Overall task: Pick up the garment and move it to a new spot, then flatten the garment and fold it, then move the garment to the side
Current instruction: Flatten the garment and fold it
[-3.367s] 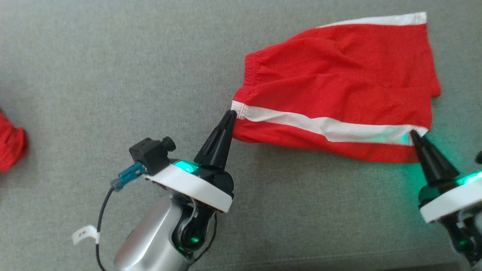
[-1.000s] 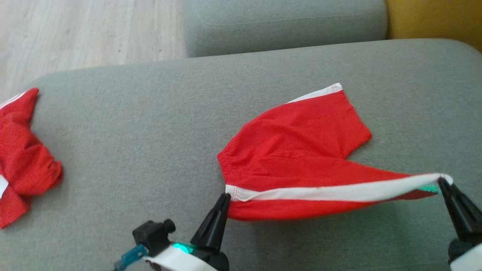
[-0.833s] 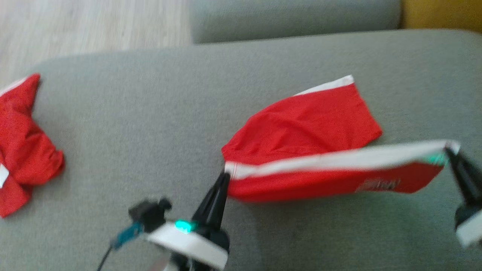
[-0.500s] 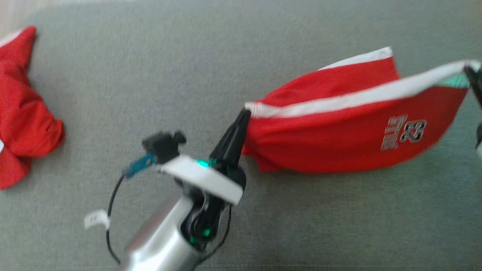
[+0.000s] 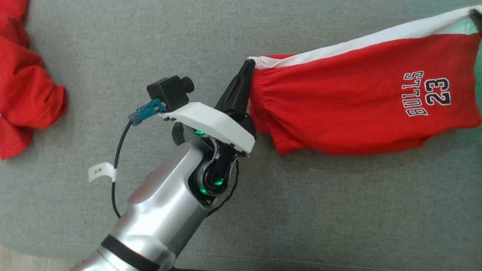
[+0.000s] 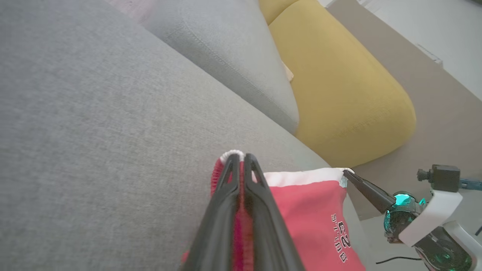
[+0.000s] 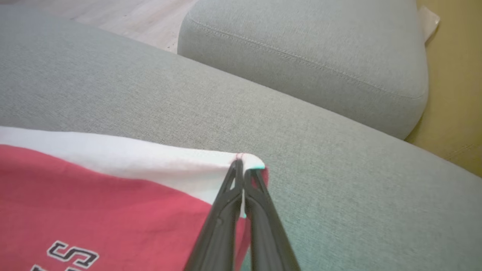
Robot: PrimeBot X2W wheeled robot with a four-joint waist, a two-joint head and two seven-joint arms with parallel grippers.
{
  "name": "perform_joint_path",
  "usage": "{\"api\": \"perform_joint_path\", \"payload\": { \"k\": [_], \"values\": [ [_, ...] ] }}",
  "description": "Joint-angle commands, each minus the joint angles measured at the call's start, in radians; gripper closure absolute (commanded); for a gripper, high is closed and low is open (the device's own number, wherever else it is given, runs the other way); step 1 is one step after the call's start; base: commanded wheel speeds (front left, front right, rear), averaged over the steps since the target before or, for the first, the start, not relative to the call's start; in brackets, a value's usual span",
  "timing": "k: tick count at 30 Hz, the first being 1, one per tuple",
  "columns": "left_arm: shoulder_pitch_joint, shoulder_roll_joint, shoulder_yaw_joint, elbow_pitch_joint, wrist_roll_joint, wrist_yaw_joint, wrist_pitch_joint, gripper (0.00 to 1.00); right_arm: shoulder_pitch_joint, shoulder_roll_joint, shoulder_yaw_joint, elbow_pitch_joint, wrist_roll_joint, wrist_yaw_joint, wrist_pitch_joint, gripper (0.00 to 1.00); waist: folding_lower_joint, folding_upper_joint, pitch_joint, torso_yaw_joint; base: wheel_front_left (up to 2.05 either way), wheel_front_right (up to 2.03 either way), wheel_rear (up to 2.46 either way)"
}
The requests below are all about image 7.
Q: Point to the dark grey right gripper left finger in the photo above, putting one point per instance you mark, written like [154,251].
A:
[220,233]

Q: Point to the grey fabric sofa seat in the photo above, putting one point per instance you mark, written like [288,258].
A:
[339,173]

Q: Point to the grey seamed sofa cushion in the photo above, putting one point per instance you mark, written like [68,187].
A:
[308,49]

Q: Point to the yellow sofa backrest cushion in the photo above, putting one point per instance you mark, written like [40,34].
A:
[455,94]

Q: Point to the red and white shirt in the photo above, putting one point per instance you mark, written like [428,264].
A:
[113,195]

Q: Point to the white sofa label tag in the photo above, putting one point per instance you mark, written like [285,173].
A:
[430,19]

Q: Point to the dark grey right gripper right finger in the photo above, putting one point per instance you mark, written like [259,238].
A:
[267,237]

